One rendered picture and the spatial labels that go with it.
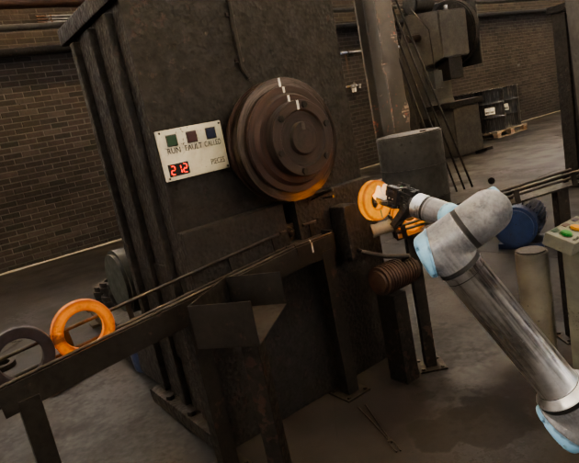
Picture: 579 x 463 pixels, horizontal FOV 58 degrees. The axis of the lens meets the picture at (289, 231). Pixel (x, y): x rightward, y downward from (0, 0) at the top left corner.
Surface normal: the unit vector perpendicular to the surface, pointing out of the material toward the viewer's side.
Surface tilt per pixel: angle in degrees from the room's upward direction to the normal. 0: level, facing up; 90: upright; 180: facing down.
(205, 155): 90
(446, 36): 92
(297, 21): 90
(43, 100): 90
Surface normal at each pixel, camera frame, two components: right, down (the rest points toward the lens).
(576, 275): -0.78, 0.27
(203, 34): 0.59, 0.05
